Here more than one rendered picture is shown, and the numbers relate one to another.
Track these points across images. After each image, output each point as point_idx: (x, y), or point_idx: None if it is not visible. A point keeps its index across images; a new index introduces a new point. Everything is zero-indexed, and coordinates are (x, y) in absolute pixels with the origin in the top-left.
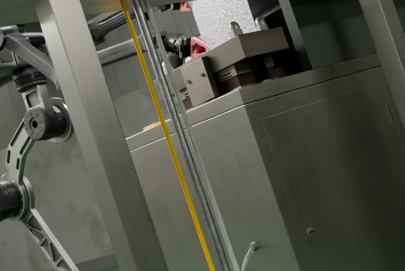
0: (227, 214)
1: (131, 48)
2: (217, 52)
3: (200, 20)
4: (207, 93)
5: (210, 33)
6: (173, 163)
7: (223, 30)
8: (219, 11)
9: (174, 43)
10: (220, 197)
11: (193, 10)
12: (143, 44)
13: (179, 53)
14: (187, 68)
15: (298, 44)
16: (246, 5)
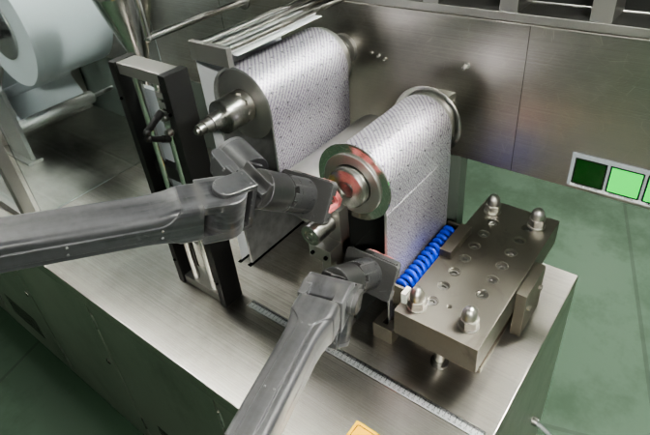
0: (527, 419)
1: (319, 350)
2: (543, 250)
3: (394, 224)
4: (535, 305)
5: (399, 239)
6: (509, 430)
7: (416, 226)
8: (419, 200)
9: (367, 282)
10: (529, 408)
11: (388, 211)
12: (341, 320)
13: (391, 293)
14: (532, 290)
15: (459, 213)
16: (447, 182)
